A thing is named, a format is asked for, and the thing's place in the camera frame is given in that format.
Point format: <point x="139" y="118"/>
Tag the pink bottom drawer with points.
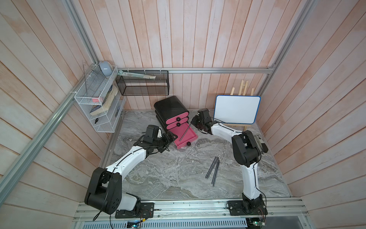
<point x="190" y="137"/>

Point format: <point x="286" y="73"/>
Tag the black stapler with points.
<point x="261" y="144"/>

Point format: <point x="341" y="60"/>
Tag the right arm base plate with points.
<point x="247" y="207"/>

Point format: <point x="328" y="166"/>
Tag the white board with blue frame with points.
<point x="236" y="109"/>

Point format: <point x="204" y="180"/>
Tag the wooden easel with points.
<point x="242" y="91"/>

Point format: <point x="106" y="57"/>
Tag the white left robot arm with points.
<point x="104" y="192"/>

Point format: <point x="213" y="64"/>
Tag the black wire mesh basket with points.
<point x="144" y="87"/>

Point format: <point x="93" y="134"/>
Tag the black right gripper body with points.
<point x="196" y="121"/>

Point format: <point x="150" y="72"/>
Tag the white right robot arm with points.
<point x="245" y="150"/>

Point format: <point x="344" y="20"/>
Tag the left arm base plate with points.
<point x="141" y="210"/>

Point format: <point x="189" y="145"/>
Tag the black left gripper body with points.
<point x="161" y="142"/>

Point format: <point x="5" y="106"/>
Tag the white wire mesh shelf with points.
<point x="96" y="85"/>

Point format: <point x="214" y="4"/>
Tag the grey computer mouse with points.
<point x="106" y="68"/>

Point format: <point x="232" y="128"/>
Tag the black drawer cabinet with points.
<point x="168" y="108"/>

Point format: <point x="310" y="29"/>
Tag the book on shelf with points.
<point x="98" y="109"/>

